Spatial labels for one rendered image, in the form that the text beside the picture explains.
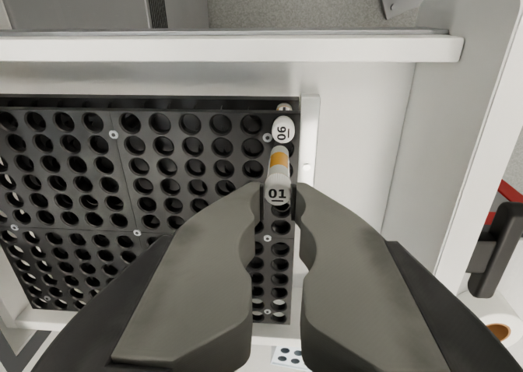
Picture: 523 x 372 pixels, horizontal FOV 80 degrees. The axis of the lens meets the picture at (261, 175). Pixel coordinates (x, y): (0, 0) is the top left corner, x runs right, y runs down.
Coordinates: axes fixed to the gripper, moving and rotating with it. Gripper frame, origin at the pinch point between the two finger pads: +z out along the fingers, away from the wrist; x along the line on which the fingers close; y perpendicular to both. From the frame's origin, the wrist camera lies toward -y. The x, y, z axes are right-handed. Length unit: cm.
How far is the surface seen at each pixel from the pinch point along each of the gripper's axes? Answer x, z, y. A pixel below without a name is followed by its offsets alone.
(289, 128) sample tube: 0.6, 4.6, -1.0
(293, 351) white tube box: 2.7, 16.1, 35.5
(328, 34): 2.7, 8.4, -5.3
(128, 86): -11.5, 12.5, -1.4
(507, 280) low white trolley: 29.1, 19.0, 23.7
